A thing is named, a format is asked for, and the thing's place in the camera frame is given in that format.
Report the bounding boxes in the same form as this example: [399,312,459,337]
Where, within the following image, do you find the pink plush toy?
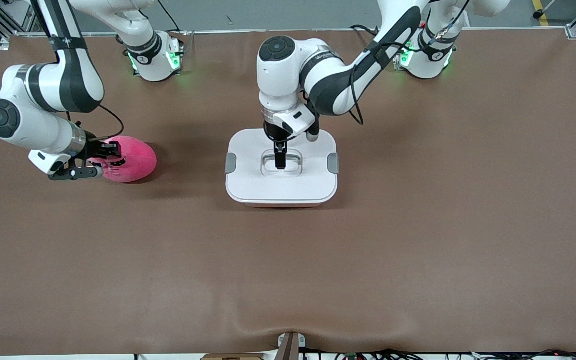
[88,135,158,184]

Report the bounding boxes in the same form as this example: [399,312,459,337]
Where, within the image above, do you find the pink plastic box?
[242,201,329,208]

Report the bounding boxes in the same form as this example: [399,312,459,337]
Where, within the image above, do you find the brown table mat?
[0,29,576,357]

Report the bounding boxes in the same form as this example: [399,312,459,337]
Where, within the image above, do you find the metal table clamp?
[277,331,307,360]

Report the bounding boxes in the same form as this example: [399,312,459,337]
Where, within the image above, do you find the brown cardboard piece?
[201,353,265,360]

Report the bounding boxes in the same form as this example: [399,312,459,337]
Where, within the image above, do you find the black caster wheel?
[533,0,560,20]

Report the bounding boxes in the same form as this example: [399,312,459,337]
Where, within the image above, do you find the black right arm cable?
[68,104,125,143]

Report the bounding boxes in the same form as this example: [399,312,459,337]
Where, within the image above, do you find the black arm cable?
[349,42,410,126]
[68,104,125,143]

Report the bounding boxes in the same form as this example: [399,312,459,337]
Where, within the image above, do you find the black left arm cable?
[349,42,410,126]

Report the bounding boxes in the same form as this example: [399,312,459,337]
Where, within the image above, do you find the black left base cables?
[350,24,400,53]

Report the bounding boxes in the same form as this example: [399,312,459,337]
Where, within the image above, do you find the black right base cable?
[155,0,189,36]

